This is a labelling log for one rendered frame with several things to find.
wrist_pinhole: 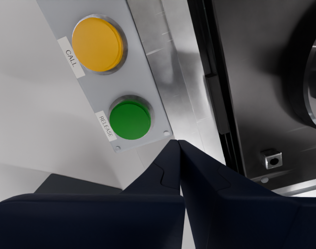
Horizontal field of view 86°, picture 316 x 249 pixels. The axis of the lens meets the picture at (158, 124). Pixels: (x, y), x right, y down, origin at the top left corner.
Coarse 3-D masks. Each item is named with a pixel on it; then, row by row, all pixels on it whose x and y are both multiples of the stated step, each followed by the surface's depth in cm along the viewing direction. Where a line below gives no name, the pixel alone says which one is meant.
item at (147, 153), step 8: (152, 144) 30; (160, 144) 30; (144, 152) 30; (152, 152) 30; (144, 160) 31; (152, 160) 31; (144, 168) 32; (184, 224) 37; (184, 232) 38; (184, 240) 39; (192, 240) 39; (184, 248) 40; (192, 248) 40
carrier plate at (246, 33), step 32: (224, 0) 13; (256, 0) 13; (288, 0) 13; (224, 32) 13; (256, 32) 13; (288, 32) 13; (224, 64) 14; (256, 64) 14; (288, 64) 14; (224, 96) 17; (256, 96) 15; (288, 96) 15; (256, 128) 17; (288, 128) 17; (256, 160) 18; (288, 160) 18
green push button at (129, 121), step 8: (120, 104) 16; (128, 104) 15; (136, 104) 16; (144, 104) 16; (112, 112) 16; (120, 112) 16; (128, 112) 16; (136, 112) 16; (144, 112) 16; (112, 120) 16; (120, 120) 16; (128, 120) 16; (136, 120) 16; (144, 120) 16; (112, 128) 17; (120, 128) 16; (128, 128) 16; (136, 128) 16; (144, 128) 16; (120, 136) 17; (128, 136) 17; (136, 136) 17
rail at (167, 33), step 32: (128, 0) 13; (160, 0) 14; (160, 32) 14; (192, 32) 14; (160, 64) 15; (192, 64) 15; (160, 96) 16; (192, 96) 16; (192, 128) 18; (224, 128) 17; (224, 160) 19
